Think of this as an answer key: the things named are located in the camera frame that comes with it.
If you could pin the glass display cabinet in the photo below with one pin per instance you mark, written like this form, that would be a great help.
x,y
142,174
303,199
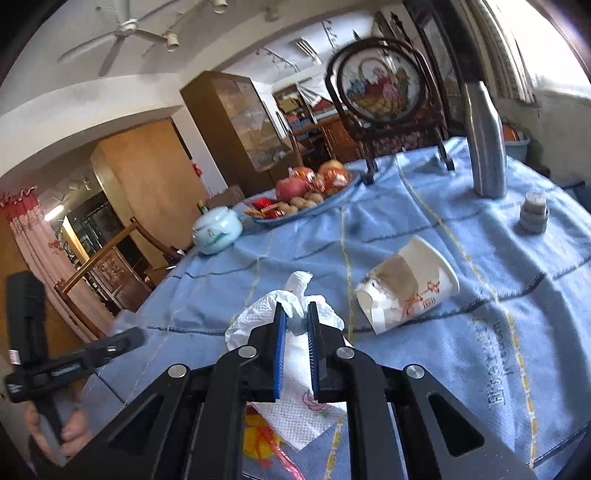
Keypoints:
x,y
240,120

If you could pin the round embroidered table screen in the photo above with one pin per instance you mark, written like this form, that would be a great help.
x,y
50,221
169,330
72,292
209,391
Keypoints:
x,y
378,83

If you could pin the wrapped orange fruit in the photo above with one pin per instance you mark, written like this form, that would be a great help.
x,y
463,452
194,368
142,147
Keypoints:
x,y
334,175

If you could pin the stained white paper cup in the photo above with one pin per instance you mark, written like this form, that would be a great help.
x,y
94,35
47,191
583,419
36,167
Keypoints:
x,y
406,281

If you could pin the tall dark framed cabinet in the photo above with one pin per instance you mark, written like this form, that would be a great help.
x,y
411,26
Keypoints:
x,y
438,55

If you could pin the white ceiling fan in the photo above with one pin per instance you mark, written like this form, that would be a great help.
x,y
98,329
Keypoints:
x,y
124,27

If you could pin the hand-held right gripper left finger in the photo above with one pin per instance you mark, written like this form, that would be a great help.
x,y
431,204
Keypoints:
x,y
279,350

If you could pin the small cardboard box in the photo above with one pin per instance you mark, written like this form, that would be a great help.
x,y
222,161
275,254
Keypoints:
x,y
226,196

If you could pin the blue fruit plate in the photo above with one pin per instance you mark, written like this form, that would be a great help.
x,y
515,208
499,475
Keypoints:
x,y
341,191

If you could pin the stainless steel bottle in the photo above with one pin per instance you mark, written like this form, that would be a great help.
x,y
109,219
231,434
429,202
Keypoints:
x,y
485,138

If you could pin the pile of walnuts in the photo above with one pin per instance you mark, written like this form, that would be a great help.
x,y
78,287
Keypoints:
x,y
300,203

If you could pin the plywood partition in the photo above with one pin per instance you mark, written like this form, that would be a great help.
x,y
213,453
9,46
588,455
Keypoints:
x,y
152,180

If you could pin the celadon lidded jar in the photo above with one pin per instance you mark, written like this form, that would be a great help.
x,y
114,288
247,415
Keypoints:
x,y
216,230

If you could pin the curved wooden armchair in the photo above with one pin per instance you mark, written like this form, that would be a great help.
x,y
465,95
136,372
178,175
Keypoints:
x,y
115,272

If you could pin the red candy packets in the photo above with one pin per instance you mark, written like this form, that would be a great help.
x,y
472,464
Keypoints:
x,y
268,207

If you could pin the blue striped tablecloth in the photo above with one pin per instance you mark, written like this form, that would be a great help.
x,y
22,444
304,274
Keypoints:
x,y
415,207

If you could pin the teal plastic basin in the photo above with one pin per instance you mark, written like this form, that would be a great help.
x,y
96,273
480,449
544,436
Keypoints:
x,y
517,147

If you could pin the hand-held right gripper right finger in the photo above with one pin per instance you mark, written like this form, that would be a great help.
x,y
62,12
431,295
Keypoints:
x,y
315,350

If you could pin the person's left hand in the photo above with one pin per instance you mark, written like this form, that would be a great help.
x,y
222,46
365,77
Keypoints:
x,y
76,431

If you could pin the red hanging ornament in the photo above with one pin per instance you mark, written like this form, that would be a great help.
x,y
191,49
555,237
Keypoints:
x,y
197,170

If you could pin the fluorescent ceiling light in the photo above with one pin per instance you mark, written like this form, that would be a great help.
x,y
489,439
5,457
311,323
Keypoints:
x,y
308,51

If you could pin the dark glass door cabinet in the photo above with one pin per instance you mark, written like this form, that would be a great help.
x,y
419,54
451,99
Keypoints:
x,y
92,226

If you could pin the striped window curtain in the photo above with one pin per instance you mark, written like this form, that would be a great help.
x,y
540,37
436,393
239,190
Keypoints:
x,y
503,50

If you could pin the red apple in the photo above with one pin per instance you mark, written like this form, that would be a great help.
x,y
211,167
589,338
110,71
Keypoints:
x,y
291,188

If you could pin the white paper napkin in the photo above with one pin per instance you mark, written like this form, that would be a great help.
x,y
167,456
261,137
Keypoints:
x,y
295,420

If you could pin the floral door curtain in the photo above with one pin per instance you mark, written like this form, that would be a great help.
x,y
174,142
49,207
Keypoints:
x,y
32,240

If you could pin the stacked small cups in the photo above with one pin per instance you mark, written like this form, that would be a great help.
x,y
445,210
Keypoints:
x,y
534,214

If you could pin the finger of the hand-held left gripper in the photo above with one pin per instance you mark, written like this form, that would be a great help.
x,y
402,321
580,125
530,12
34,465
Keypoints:
x,y
111,346
25,314

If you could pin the orange round lid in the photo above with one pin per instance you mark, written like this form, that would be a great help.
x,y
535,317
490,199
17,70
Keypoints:
x,y
512,130

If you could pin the wooden sideboard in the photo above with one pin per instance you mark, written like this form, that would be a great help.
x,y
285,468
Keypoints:
x,y
339,136

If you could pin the white hanging cloth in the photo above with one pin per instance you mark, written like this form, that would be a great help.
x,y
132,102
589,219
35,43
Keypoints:
x,y
316,92

